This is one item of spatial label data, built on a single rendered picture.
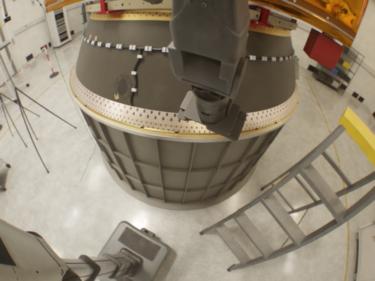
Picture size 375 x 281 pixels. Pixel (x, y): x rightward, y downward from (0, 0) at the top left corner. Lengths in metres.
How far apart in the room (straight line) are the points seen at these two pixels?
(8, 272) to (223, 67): 0.42
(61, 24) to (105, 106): 7.59
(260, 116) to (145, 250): 1.32
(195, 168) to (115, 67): 0.78
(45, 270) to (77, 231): 1.63
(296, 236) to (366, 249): 2.20
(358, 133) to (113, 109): 1.12
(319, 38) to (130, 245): 1.84
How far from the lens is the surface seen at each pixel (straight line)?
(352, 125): 0.76
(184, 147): 0.89
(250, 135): 0.86
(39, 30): 8.75
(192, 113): 0.33
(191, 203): 1.80
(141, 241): 1.51
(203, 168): 1.11
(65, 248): 2.13
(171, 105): 0.75
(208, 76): 0.17
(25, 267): 0.40
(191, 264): 1.76
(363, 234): 3.21
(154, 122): 0.77
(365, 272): 3.15
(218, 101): 0.23
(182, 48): 0.16
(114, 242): 1.57
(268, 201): 1.02
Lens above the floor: 1.75
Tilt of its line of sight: 52 degrees down
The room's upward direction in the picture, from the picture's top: 8 degrees clockwise
